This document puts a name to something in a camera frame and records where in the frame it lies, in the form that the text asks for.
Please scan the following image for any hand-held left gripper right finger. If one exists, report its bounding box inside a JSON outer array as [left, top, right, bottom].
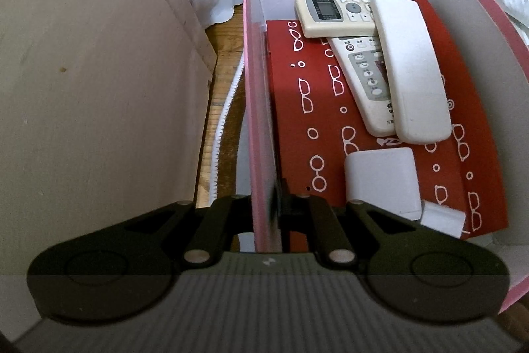
[[278, 178, 416, 269]]

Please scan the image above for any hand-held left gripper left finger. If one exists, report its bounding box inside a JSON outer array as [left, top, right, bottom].
[[124, 194, 255, 269]]

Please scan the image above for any large white charger cube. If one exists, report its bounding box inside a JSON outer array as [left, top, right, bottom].
[[343, 147, 423, 220]]

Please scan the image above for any pink cardboard box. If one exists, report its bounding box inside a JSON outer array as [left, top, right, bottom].
[[243, 0, 529, 316]]

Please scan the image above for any small white charger cube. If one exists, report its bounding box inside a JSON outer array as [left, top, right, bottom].
[[419, 200, 466, 239]]

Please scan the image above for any white remote with pink display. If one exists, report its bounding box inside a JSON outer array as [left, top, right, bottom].
[[328, 35, 400, 138]]

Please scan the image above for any white remote control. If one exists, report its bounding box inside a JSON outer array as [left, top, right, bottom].
[[369, 0, 453, 143]]

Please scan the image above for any cream air conditioner remote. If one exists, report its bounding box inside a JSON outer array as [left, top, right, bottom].
[[294, 0, 379, 39]]

